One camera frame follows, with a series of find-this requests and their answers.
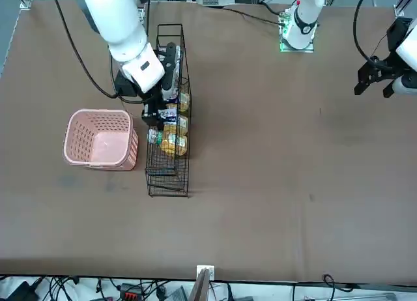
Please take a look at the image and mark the black wire shelf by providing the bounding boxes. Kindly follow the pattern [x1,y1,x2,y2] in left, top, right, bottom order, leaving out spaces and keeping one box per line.
[145,23,193,197]

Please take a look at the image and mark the black left wrist box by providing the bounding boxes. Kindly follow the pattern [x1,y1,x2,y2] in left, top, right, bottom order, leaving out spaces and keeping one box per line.
[386,16,415,53]

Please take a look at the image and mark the red black electronic device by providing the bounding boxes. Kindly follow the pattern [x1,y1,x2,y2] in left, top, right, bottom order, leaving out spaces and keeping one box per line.
[117,282,140,301]

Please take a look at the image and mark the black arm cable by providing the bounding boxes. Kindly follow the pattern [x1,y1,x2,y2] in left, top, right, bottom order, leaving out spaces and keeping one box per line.
[48,0,119,99]
[352,0,392,65]

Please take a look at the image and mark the black cable on table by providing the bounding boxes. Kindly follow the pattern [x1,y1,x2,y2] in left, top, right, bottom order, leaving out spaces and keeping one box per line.
[208,3,284,25]

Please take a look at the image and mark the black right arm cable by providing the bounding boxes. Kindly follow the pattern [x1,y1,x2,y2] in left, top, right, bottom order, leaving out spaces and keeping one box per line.
[48,0,119,99]

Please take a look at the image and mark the black power adapter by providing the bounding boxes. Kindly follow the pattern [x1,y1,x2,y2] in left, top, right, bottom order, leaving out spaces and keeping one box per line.
[5,280,37,301]

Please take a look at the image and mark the pink plastic basket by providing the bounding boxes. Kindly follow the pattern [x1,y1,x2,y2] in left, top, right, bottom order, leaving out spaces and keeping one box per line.
[62,108,139,171]

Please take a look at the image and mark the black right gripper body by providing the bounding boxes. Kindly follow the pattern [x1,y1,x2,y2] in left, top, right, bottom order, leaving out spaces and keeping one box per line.
[113,71,164,111]

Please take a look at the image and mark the yellow juice bottle white cap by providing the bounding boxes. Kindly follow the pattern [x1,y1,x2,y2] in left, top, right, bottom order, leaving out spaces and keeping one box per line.
[148,128,189,157]
[162,114,190,135]
[178,92,191,113]

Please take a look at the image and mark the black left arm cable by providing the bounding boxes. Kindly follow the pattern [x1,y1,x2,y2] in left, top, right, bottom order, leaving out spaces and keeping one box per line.
[352,0,392,65]

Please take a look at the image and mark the aluminium profile post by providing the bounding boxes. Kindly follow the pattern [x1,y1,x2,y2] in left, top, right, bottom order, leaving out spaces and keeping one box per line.
[190,265,216,301]

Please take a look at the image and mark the grey power adapter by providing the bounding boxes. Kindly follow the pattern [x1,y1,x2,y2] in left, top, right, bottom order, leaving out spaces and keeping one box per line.
[167,287,189,301]

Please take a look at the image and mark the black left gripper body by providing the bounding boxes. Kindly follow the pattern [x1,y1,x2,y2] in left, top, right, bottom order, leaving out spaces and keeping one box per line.
[371,53,408,79]

